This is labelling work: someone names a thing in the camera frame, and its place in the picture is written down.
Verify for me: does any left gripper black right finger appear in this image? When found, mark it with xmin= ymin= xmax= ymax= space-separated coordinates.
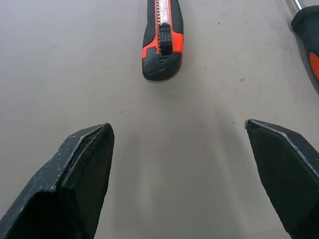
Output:
xmin=245 ymin=119 xmax=319 ymax=239

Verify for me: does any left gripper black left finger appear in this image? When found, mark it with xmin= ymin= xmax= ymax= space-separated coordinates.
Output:
xmin=0 ymin=122 xmax=115 ymax=239

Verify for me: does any orange black utility knife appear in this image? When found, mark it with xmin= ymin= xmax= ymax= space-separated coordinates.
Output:
xmin=142 ymin=0 xmax=184 ymax=81

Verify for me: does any black orange handled screwdriver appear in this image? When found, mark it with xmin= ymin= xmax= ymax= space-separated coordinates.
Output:
xmin=286 ymin=0 xmax=319 ymax=97

